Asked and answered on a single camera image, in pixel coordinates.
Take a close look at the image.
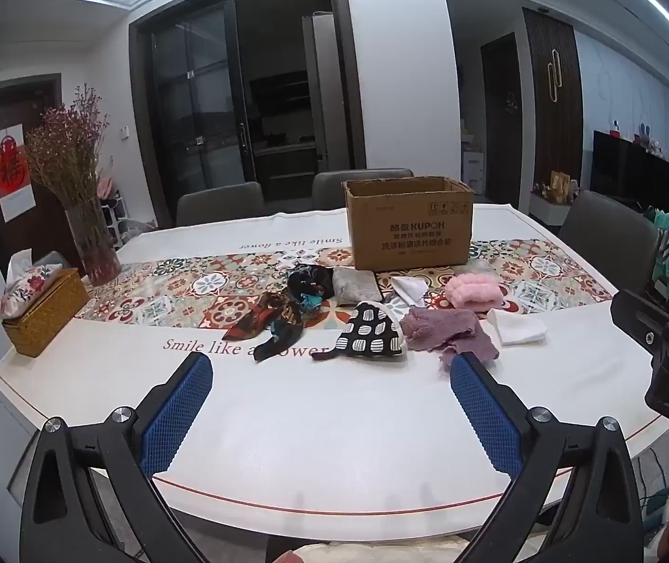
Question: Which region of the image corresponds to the red wall calendar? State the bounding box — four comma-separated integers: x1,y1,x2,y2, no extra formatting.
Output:
0,123,37,224

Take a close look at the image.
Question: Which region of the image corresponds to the dried pink flower bunch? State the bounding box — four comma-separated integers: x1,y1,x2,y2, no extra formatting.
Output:
20,83,113,209

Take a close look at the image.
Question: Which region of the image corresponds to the black white-patterned hat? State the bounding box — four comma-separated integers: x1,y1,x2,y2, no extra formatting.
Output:
311,301,406,360

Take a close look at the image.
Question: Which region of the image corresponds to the wicker tissue box floral cover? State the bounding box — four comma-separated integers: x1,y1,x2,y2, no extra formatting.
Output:
0,249,92,358

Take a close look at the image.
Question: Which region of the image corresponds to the black scarf with teal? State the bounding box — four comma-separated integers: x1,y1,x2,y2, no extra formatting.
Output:
286,266,336,313

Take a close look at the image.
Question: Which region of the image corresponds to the dark hallway door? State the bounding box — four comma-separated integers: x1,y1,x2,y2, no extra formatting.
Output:
480,32,523,203

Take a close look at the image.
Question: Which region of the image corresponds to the glass vase with dried flowers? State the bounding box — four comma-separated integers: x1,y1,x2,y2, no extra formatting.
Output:
0,73,65,271

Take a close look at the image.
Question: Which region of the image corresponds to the dark sliding glass door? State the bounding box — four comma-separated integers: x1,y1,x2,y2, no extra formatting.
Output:
129,0,367,229

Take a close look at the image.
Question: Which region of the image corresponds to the shoe rack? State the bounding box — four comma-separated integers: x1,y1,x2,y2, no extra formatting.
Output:
96,179,130,241

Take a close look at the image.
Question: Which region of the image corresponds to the pink fluffy headband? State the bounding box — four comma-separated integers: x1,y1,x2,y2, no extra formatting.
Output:
445,273,512,312

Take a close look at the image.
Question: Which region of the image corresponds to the brown cardboard box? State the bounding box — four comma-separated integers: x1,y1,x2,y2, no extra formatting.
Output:
343,176,476,274

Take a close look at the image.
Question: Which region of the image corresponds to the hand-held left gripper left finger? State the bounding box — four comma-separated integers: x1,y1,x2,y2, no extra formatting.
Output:
20,352,215,563

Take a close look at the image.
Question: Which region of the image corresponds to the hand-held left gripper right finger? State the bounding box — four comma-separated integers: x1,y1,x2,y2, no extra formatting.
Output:
448,353,645,563

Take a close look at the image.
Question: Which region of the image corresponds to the red patterned scarf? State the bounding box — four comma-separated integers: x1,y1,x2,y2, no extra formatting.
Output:
222,290,307,363

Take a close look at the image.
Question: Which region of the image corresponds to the silver refrigerator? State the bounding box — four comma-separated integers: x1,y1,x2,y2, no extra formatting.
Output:
302,12,341,177

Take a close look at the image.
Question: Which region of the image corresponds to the grey dining chair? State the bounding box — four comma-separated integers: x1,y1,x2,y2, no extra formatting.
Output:
558,190,661,294
312,168,414,210
176,182,266,228

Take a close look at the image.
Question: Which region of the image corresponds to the white folded towel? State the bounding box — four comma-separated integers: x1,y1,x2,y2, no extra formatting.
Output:
487,310,548,346

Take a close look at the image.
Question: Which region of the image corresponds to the white television cabinet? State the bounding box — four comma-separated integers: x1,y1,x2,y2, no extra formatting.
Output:
528,190,576,227

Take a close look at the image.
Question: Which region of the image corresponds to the wood slat wall panel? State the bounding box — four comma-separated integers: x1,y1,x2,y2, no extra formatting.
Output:
522,7,584,189

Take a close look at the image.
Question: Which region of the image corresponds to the small white cloth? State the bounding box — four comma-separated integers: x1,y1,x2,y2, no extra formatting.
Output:
392,275,429,307

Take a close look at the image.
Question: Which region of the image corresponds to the grey cloth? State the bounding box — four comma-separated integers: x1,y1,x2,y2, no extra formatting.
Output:
331,266,383,306

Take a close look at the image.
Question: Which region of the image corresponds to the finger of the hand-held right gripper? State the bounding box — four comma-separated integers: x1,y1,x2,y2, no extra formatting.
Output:
610,289,669,365

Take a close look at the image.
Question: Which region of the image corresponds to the purple fuzzy cloth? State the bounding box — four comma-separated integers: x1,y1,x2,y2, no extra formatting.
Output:
399,308,500,370

